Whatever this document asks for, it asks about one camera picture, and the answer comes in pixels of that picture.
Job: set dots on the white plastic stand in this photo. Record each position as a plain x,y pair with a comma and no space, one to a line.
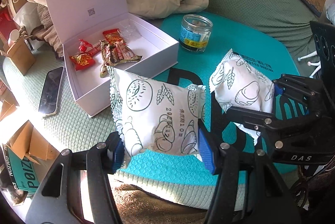
300,58

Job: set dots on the person's right forearm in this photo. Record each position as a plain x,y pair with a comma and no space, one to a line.
314,187

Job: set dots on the teal bubble mailer bag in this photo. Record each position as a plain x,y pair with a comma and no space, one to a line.
167,163

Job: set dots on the flattened cardboard box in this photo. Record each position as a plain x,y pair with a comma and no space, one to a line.
26,140

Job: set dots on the red candy packet with figure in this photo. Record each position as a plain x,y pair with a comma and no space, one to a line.
112,37

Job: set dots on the small open cardboard box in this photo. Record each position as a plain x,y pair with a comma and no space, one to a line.
21,59

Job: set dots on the black smartphone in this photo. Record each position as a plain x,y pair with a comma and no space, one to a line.
51,90

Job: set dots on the red paper bag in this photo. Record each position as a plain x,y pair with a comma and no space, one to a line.
4,22

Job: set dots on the white plastic bag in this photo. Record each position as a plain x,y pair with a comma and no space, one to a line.
26,17

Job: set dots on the teal printed carton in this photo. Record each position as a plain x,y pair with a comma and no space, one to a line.
23,174

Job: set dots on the glass jar with blue label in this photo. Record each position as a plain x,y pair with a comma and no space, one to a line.
195,35

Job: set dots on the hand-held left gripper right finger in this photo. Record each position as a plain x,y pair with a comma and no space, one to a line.
206,153

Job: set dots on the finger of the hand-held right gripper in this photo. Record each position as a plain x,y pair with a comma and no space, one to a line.
278,90
248,115

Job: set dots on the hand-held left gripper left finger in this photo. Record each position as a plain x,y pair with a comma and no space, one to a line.
118,158

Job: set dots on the red gold candy packet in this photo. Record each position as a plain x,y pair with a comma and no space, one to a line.
82,61

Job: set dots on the brown textured pillow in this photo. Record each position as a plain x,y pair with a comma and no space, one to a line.
48,30

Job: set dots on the pink white round object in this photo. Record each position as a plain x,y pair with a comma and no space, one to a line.
14,37

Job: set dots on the white printed bread packet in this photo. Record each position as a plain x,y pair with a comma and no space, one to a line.
157,114
243,82

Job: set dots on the person's brown fleece leg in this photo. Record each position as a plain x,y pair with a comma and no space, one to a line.
162,208

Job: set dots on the green gold snack packet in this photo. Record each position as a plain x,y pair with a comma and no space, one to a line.
117,55

